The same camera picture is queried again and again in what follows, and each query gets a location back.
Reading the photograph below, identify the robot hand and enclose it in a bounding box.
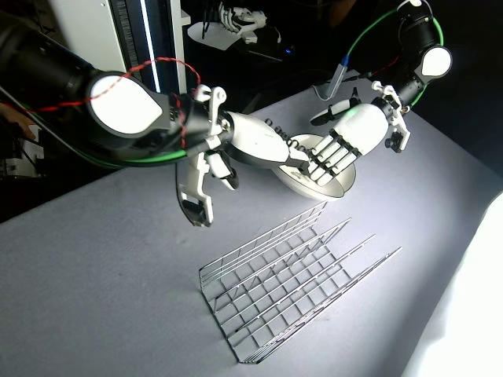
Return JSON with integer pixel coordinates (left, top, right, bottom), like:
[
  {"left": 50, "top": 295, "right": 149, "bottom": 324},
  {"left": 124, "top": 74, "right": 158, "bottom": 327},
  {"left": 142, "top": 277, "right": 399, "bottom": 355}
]
[
  {"left": 206, "top": 111, "right": 315, "bottom": 190},
  {"left": 304, "top": 97, "right": 391, "bottom": 186}
]

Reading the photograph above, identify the person's hand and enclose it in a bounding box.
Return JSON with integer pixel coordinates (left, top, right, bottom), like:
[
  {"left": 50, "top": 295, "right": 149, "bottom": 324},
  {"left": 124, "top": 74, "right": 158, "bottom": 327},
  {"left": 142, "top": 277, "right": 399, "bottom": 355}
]
[{"left": 0, "top": 102, "right": 37, "bottom": 141}]

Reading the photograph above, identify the white round plate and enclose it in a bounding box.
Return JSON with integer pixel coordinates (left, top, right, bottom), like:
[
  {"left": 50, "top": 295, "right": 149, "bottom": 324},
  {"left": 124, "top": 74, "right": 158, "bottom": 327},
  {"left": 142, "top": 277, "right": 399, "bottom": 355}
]
[
  {"left": 279, "top": 164, "right": 357, "bottom": 202},
  {"left": 277, "top": 133, "right": 354, "bottom": 197}
]

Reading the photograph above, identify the black device with blue light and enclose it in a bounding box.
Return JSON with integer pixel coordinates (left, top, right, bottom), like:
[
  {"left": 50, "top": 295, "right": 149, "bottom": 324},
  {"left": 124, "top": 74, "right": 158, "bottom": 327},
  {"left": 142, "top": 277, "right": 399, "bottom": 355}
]
[{"left": 247, "top": 33, "right": 298, "bottom": 63}]

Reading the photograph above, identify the white round stand base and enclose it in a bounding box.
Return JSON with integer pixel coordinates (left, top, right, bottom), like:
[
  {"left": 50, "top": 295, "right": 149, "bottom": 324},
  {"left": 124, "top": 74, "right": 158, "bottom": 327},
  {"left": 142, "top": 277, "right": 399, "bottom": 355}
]
[{"left": 187, "top": 21, "right": 247, "bottom": 52}]

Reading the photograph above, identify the spare white robot hand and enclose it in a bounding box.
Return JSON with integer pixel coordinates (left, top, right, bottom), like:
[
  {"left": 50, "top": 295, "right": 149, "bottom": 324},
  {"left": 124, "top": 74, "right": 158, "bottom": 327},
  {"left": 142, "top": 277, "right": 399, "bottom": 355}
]
[{"left": 215, "top": 1, "right": 269, "bottom": 35}]

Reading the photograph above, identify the grey tablecloth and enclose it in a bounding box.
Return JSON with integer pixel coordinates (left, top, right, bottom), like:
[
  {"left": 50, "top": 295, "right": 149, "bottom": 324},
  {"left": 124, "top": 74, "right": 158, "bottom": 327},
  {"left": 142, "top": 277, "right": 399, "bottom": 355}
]
[{"left": 0, "top": 84, "right": 503, "bottom": 377}]

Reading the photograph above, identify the grey cable adapter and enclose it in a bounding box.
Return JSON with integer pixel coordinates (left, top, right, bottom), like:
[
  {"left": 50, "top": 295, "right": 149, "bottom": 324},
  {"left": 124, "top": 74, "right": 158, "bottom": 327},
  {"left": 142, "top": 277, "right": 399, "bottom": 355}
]
[{"left": 327, "top": 56, "right": 351, "bottom": 100}]

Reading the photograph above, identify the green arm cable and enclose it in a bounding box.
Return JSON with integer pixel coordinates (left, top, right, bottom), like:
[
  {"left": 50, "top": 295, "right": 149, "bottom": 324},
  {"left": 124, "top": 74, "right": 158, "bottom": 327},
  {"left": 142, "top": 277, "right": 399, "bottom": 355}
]
[
  {"left": 345, "top": 7, "right": 446, "bottom": 62},
  {"left": 78, "top": 145, "right": 193, "bottom": 169}
]

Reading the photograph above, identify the red black twisted cable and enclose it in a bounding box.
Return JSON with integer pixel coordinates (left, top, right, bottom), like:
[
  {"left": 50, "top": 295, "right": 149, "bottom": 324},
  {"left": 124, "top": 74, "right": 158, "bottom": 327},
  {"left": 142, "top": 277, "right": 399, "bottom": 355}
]
[{"left": 29, "top": 57, "right": 200, "bottom": 149}]

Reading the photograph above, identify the wire dish rack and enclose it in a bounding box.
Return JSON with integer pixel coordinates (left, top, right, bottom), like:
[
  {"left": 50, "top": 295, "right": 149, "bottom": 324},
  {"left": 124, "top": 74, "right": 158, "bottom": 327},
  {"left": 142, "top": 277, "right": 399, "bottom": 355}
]
[{"left": 198, "top": 199, "right": 402, "bottom": 364}]

